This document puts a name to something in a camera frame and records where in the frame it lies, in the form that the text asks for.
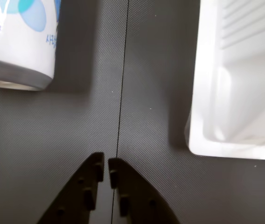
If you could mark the white plastic box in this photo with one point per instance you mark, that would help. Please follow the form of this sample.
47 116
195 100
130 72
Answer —
237 93

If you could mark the white can with blue print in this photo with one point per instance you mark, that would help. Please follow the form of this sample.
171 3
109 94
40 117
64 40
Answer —
18 46

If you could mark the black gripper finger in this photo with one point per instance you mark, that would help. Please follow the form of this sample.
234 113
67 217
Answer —
137 196
76 193

